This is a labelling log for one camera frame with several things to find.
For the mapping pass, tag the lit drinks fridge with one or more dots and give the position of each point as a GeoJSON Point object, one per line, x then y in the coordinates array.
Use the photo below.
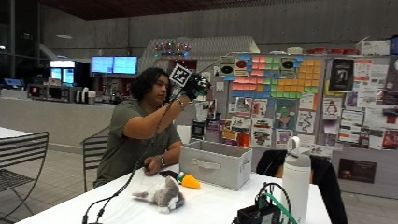
{"type": "Point", "coordinates": [61, 74]}

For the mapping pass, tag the white cube with black markers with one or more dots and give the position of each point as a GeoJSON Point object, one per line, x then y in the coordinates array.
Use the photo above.
{"type": "Point", "coordinates": [180, 75]}

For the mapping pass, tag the grey fabric storage box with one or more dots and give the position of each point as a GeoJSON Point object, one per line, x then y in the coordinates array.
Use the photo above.
{"type": "Point", "coordinates": [216, 166]}

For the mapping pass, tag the cluster of coloured sticky notes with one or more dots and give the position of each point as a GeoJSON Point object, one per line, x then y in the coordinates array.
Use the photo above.
{"type": "Point", "coordinates": [290, 84]}

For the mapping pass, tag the orange toy carrot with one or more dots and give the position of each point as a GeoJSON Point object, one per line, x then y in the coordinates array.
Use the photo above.
{"type": "Point", "coordinates": [191, 182]}

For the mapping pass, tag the black jacket on chair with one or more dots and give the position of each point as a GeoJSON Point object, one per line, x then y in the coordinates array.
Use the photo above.
{"type": "Point", "coordinates": [332, 186]}

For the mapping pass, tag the dark sign plate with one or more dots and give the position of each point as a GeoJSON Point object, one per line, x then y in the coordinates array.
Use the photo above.
{"type": "Point", "coordinates": [357, 170]}

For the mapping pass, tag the black electronics box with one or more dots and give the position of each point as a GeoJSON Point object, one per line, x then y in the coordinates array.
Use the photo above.
{"type": "Point", "coordinates": [257, 215]}

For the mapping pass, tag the group of pinned paper posters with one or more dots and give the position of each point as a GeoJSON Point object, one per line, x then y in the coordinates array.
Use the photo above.
{"type": "Point", "coordinates": [352, 121]}

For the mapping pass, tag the small blue monitor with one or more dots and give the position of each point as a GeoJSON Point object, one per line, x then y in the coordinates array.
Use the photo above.
{"type": "Point", "coordinates": [14, 82]}

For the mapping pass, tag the row of red containers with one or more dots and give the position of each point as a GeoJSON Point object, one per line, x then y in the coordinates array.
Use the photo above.
{"type": "Point", "coordinates": [332, 51]}

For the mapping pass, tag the grey white plush bunny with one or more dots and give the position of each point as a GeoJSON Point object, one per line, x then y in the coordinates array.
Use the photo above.
{"type": "Point", "coordinates": [165, 196]}

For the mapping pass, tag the wall television screen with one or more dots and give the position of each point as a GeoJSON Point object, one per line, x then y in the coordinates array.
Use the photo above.
{"type": "Point", "coordinates": [125, 65]}
{"type": "Point", "coordinates": [101, 64]}

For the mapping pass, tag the black slatted metal chair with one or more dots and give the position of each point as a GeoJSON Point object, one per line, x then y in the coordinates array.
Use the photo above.
{"type": "Point", "coordinates": [95, 149]}
{"type": "Point", "coordinates": [20, 147]}

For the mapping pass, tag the the person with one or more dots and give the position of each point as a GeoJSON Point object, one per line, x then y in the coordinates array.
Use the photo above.
{"type": "Point", "coordinates": [124, 140]}

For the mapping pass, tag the white cardboard box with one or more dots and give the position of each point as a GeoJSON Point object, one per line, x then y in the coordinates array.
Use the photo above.
{"type": "Point", "coordinates": [374, 48]}

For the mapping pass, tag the black smartphone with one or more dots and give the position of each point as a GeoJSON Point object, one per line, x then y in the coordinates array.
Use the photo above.
{"type": "Point", "coordinates": [168, 174]}

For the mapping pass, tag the grey service counter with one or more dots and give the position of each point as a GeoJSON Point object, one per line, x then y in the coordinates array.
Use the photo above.
{"type": "Point", "coordinates": [53, 118]}

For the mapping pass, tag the grey notice board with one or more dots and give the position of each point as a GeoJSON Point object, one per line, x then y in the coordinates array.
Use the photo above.
{"type": "Point", "coordinates": [373, 174]}

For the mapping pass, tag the black framed poster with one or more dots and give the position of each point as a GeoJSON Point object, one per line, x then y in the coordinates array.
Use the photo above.
{"type": "Point", "coordinates": [341, 75]}

